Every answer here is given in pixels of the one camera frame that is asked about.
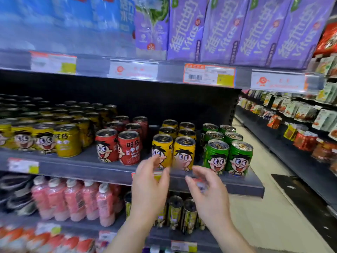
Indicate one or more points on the person's right hand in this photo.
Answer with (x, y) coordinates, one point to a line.
(213, 202)

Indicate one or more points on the person's left hand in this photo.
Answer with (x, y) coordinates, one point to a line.
(147, 192)

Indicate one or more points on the person's left thumb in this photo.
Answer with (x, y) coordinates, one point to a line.
(164, 179)

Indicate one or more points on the person's right thumb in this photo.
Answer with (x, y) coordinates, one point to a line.
(191, 185)

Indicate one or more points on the person's left forearm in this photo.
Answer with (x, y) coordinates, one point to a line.
(126, 238)

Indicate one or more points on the person's right forearm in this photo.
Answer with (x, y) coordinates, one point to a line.
(231, 241)

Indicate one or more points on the black yellow drink can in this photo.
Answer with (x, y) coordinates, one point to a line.
(175, 212)
(162, 217)
(189, 218)
(128, 204)
(201, 224)

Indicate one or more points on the group of yellow cartoon cans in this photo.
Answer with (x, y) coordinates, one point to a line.
(184, 152)

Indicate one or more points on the group of red cartoon cans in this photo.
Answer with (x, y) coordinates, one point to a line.
(129, 148)

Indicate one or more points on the group of green cartoon cans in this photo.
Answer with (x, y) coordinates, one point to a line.
(239, 158)

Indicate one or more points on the white yellow price tag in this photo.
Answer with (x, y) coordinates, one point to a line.
(54, 63)
(23, 165)
(184, 246)
(48, 229)

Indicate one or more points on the grey metal shelving unit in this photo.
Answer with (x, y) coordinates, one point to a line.
(87, 163)

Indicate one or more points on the row of pink drink bottles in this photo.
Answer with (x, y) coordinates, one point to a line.
(75, 200)

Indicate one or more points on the dark side shelving unit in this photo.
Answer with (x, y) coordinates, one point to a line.
(289, 155)

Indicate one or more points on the group of gold cartoon cans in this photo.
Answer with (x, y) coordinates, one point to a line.
(67, 140)

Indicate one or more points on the orange bordered price tag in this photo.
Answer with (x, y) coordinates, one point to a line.
(208, 75)

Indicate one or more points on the white logo shelf strip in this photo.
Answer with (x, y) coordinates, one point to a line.
(133, 70)
(279, 82)

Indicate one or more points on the rows of colourful snack packets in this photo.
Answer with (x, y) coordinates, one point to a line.
(300, 113)

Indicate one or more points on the row of red white bottles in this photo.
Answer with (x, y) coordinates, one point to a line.
(47, 243)

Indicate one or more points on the purple drink carton pack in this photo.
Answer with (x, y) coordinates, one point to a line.
(300, 34)
(260, 31)
(151, 31)
(222, 31)
(185, 28)

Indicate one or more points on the pile of black white packages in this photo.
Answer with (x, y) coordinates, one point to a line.
(17, 193)

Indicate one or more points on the row of blue carton packs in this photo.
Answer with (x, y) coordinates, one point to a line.
(65, 23)

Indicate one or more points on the red snack packets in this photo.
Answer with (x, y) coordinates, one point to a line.
(327, 39)

